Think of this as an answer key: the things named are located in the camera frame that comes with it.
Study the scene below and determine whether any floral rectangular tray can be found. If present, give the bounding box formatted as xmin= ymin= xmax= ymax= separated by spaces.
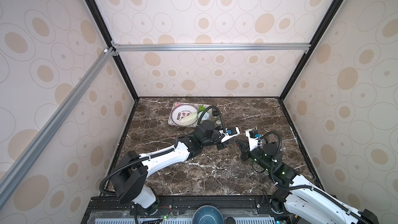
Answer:
xmin=168 ymin=102 xmax=209 ymax=128

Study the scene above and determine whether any black vertical frame post right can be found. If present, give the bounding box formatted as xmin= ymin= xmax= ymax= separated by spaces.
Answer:
xmin=279 ymin=0 xmax=344 ymax=102

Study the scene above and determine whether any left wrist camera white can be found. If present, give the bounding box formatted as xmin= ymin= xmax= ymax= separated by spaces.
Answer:
xmin=221 ymin=127 xmax=240 ymax=143

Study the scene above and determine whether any blue bowl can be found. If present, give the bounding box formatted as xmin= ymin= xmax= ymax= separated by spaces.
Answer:
xmin=191 ymin=205 xmax=224 ymax=224

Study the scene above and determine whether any black vertical frame post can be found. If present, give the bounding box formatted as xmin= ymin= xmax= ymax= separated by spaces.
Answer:
xmin=85 ymin=0 xmax=140 ymax=101
xmin=279 ymin=0 xmax=344 ymax=102

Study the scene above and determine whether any white plate with red text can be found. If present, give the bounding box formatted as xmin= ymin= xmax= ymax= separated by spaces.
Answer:
xmin=171 ymin=104 xmax=198 ymax=126

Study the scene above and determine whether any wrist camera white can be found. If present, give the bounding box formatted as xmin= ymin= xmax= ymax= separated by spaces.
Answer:
xmin=245 ymin=129 xmax=262 ymax=151
xmin=221 ymin=127 xmax=240 ymax=143

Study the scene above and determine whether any green leafy vegetable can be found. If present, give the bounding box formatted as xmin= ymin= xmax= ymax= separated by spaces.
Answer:
xmin=198 ymin=105 xmax=207 ymax=114

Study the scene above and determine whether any black vertical frame post left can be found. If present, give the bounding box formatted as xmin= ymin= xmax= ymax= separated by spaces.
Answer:
xmin=85 ymin=0 xmax=140 ymax=101

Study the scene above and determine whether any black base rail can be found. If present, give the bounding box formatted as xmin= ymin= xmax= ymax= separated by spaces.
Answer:
xmin=81 ymin=194 xmax=349 ymax=224

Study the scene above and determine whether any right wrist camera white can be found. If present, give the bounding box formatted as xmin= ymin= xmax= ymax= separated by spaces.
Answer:
xmin=245 ymin=129 xmax=262 ymax=151

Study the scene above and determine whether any dark lid spice jar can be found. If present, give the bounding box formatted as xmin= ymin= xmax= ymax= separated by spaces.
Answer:
xmin=212 ymin=110 xmax=220 ymax=120

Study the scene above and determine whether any horizontal aluminium rail back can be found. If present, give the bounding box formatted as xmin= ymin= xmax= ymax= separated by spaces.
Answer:
xmin=115 ymin=43 xmax=311 ymax=52

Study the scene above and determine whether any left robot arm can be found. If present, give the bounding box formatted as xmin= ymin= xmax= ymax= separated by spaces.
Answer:
xmin=99 ymin=106 xmax=240 ymax=213

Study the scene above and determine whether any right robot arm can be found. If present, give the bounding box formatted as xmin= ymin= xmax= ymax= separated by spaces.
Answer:
xmin=235 ymin=130 xmax=379 ymax=224

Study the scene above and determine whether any pale green cabbage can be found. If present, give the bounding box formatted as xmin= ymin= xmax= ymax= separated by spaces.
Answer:
xmin=180 ymin=113 xmax=198 ymax=125

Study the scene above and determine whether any aluminium rail left wall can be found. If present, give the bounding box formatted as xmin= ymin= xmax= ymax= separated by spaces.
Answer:
xmin=1 ymin=47 xmax=115 ymax=207

